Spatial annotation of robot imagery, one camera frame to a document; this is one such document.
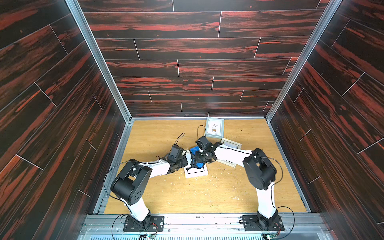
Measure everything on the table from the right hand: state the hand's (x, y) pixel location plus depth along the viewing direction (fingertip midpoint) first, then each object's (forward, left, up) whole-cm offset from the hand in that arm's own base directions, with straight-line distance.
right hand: (199, 157), depth 98 cm
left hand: (-3, +8, 0) cm, 9 cm away
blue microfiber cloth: (-6, +3, +3) cm, 8 cm away
